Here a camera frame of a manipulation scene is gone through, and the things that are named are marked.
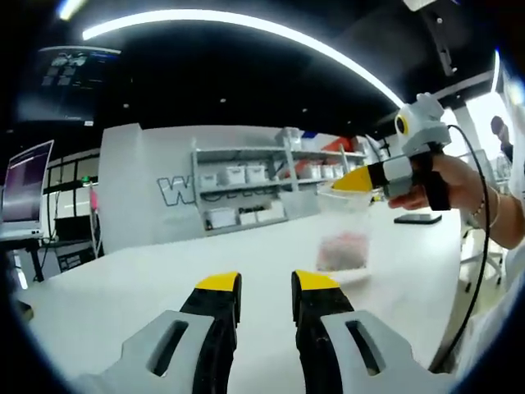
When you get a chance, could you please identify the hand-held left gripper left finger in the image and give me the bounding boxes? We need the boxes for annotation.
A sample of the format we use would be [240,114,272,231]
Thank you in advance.
[77,270,243,394]

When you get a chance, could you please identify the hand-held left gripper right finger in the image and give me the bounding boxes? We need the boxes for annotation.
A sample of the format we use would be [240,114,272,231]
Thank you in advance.
[290,269,456,394]

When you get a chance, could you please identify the clear resealable bag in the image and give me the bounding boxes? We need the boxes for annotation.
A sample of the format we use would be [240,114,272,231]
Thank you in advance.
[314,186,372,285]

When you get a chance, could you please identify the person's right hand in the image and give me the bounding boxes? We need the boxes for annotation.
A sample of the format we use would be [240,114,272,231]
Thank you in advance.
[387,155,490,218]

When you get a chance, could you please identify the black flat device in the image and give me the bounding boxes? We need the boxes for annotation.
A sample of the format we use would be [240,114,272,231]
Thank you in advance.
[393,213,444,227]

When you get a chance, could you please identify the grey shelf unit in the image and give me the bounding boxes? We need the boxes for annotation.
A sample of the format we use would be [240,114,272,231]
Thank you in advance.
[191,127,370,238]

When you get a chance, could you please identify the white chair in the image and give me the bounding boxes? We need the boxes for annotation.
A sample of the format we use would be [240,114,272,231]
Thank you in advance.
[459,204,508,293]

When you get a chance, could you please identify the group of white storage bins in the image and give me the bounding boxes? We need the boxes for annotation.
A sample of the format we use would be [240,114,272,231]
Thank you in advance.
[199,162,362,229]

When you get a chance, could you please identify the low black cabinet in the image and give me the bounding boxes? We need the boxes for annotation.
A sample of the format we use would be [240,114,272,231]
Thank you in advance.
[52,240,102,274]

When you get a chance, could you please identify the person's white shirt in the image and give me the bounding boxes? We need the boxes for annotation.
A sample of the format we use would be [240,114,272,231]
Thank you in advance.
[450,262,525,383]

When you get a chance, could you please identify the black flat screen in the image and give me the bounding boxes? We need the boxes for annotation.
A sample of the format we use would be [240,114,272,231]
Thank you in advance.
[53,214,94,241]

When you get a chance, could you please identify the black box with gold edge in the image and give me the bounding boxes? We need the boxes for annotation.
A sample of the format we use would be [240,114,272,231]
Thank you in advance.
[16,299,36,328]

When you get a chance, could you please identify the white desk with black legs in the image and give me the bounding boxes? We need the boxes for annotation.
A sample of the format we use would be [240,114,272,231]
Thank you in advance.
[0,235,47,285]

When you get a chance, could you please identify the long ceiling light strip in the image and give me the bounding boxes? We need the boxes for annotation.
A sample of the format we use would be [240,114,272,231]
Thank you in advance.
[81,9,405,106]

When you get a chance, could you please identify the monitor with purple screen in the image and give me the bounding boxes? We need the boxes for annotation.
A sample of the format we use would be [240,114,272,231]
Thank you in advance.
[0,140,56,238]

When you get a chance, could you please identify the dark hanging screen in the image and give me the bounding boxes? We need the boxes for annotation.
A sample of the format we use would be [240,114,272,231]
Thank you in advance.
[30,46,122,123]

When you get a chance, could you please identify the black ceiling mount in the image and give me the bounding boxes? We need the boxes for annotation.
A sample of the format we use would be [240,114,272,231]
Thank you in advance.
[426,0,461,77]

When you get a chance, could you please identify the beaded bracelet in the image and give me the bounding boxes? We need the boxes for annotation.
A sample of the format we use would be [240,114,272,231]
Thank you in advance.
[470,196,489,219]

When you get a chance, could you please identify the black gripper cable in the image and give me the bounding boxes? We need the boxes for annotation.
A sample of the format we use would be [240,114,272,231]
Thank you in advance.
[428,124,493,373]

